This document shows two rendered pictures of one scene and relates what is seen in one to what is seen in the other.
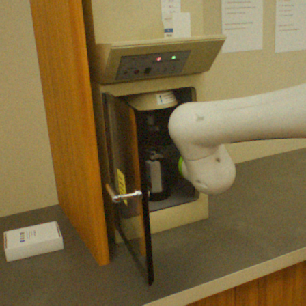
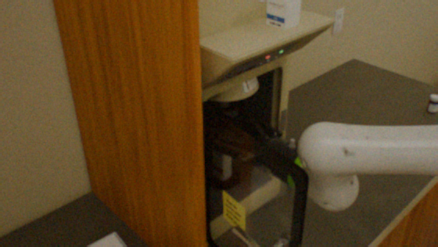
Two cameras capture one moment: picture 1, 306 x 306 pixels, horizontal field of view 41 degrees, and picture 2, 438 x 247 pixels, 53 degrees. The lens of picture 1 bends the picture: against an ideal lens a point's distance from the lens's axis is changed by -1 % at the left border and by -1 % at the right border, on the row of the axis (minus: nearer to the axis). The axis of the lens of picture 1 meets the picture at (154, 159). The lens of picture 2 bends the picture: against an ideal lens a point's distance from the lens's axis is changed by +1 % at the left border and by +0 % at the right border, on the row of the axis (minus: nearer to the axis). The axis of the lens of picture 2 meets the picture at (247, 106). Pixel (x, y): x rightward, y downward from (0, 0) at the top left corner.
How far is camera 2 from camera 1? 0.53 m
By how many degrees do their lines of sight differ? 24
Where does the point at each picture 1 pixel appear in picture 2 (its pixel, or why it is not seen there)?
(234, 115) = (394, 155)
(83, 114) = (193, 144)
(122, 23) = (220, 9)
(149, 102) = (235, 91)
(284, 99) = not seen: outside the picture
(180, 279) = not seen: outside the picture
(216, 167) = (349, 190)
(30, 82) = (44, 50)
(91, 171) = (196, 202)
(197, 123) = (346, 159)
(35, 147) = (56, 131)
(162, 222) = not seen: hidden behind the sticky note
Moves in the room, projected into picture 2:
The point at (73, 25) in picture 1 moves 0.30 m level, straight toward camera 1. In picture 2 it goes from (188, 41) to (299, 130)
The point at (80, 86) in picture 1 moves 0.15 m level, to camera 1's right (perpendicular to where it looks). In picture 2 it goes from (191, 113) to (268, 100)
